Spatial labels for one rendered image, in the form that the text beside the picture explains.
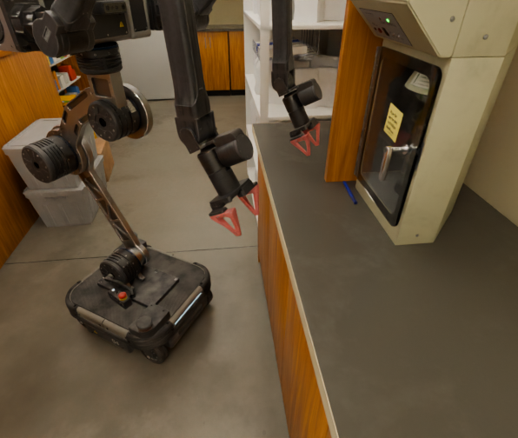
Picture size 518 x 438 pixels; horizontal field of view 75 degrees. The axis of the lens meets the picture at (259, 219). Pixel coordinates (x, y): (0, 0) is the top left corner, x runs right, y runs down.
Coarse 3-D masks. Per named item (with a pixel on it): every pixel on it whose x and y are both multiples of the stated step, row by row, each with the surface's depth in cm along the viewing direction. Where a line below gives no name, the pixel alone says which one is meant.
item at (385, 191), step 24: (384, 48) 88; (384, 72) 89; (408, 72) 78; (432, 72) 69; (384, 96) 90; (408, 96) 78; (432, 96) 70; (384, 120) 91; (408, 120) 79; (384, 144) 92; (408, 144) 79; (360, 168) 109; (408, 168) 80; (384, 192) 93; (384, 216) 94
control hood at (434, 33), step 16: (352, 0) 84; (368, 0) 74; (384, 0) 67; (400, 0) 61; (416, 0) 58; (432, 0) 59; (448, 0) 59; (464, 0) 59; (400, 16) 65; (416, 16) 60; (432, 16) 60; (448, 16) 60; (416, 32) 65; (432, 32) 62; (448, 32) 62; (416, 48) 71; (432, 48) 64; (448, 48) 64
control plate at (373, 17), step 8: (360, 8) 83; (368, 16) 82; (376, 16) 77; (384, 16) 72; (392, 16) 69; (376, 24) 81; (384, 24) 77; (392, 24) 72; (376, 32) 86; (384, 32) 81; (392, 32) 76; (400, 32) 72; (400, 40) 76; (408, 40) 71
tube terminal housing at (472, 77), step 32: (480, 0) 60; (512, 0) 60; (480, 32) 63; (512, 32) 63; (448, 64) 66; (480, 64) 66; (448, 96) 69; (480, 96) 70; (448, 128) 73; (480, 128) 79; (448, 160) 78; (416, 192) 82; (448, 192) 83; (384, 224) 97; (416, 224) 88
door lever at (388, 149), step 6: (384, 150) 81; (390, 150) 80; (396, 150) 80; (402, 150) 81; (384, 156) 81; (390, 156) 81; (384, 162) 82; (384, 168) 83; (384, 174) 84; (384, 180) 85
